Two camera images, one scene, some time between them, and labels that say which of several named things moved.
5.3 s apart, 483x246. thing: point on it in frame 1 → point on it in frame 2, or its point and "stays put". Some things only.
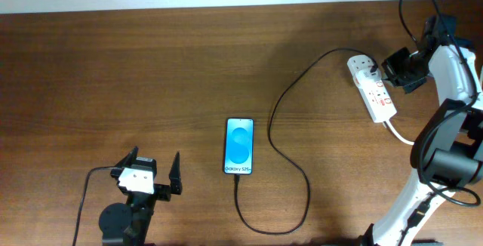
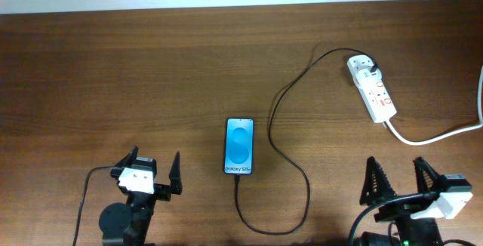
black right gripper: (388, 67) → (384, 190)
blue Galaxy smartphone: (238, 146) stays put
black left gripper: (163, 192) stays put
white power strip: (376, 99) stays put
